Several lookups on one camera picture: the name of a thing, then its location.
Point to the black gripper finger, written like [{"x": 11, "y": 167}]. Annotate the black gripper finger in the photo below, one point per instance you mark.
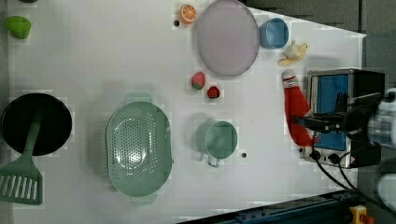
[
  {"x": 315, "y": 118},
  {"x": 320, "y": 126}
]

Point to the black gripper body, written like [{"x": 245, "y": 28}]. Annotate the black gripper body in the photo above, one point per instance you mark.
[{"x": 353, "y": 119}]

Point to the red ketchup bottle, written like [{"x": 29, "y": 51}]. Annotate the red ketchup bottle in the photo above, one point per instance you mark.
[{"x": 296, "y": 106}]

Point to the green strainer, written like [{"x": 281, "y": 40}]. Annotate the green strainer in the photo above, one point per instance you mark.
[{"x": 139, "y": 148}]

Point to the black toaster oven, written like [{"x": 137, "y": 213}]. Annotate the black toaster oven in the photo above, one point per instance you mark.
[{"x": 326, "y": 90}]

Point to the peeled banana toy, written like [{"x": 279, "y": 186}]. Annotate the peeled banana toy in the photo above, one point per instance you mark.
[{"x": 293, "y": 54}]

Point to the blue cup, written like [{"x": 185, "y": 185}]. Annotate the blue cup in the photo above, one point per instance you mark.
[{"x": 274, "y": 34}]

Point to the green mug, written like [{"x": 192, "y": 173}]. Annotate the green mug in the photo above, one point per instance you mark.
[{"x": 217, "y": 139}]

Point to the red strawberry toy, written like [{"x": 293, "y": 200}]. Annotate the red strawberry toy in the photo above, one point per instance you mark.
[{"x": 213, "y": 92}]

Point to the purple plate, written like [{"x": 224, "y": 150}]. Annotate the purple plate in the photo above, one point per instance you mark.
[{"x": 228, "y": 38}]

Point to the pink strawberry toy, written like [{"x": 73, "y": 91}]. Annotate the pink strawberry toy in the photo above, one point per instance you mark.
[{"x": 198, "y": 80}]

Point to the orange slice toy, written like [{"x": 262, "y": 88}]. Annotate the orange slice toy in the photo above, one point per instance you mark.
[{"x": 187, "y": 14}]

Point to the green spatula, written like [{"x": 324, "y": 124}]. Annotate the green spatula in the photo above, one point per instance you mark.
[{"x": 21, "y": 181}]

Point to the green pear toy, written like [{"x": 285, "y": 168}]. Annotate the green pear toy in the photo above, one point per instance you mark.
[{"x": 18, "y": 26}]

